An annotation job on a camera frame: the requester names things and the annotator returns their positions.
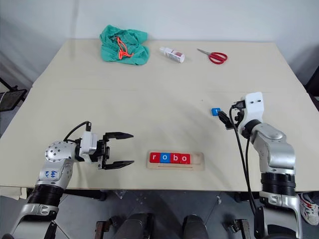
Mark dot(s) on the wooden letter tray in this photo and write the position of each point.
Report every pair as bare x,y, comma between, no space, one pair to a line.
197,161

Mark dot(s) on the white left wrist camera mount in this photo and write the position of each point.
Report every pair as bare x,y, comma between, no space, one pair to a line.
88,145

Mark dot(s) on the black table base frame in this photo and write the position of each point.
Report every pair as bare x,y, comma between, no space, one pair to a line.
84,194

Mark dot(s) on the red letter tile o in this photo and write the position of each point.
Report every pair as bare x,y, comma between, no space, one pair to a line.
184,159

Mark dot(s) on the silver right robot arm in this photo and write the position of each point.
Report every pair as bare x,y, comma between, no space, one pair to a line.
276,152

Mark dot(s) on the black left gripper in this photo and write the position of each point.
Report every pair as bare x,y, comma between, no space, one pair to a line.
102,152

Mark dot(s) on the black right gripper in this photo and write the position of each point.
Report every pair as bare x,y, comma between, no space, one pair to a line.
239,117

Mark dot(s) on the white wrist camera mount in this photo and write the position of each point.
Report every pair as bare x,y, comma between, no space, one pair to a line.
88,145
254,107

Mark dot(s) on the white plastic bottle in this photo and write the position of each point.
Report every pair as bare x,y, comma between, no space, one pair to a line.
172,54

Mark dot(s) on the red letter tile r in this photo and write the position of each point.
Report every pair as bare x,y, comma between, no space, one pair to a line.
154,157

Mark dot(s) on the green crumpled cloth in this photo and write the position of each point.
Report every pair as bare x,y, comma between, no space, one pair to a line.
132,49

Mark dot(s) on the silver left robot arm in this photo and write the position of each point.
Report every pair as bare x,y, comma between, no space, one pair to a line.
57,154

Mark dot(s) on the red letter tile b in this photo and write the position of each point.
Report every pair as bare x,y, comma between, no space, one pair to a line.
174,158

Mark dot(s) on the blue letter tile o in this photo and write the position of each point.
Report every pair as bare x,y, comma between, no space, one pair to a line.
164,158

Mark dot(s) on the black metal stand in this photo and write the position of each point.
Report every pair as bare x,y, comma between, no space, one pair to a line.
11,98

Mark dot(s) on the dark rounded shape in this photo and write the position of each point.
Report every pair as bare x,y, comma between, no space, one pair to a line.
137,226
195,227

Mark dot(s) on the white red sneaker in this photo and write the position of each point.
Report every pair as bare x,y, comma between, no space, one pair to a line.
309,206

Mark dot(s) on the blue letter cube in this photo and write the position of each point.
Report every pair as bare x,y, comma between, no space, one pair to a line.
214,111

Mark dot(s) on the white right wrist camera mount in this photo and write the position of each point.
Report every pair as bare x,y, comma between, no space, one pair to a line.
254,107

